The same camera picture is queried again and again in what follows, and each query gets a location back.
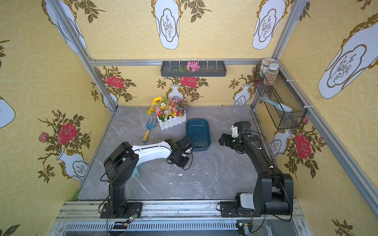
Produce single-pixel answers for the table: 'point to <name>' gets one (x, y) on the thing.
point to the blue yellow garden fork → (149, 126)
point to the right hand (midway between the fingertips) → (229, 141)
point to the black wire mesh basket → (280, 93)
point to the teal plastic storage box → (198, 131)
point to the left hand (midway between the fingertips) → (179, 161)
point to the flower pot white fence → (169, 113)
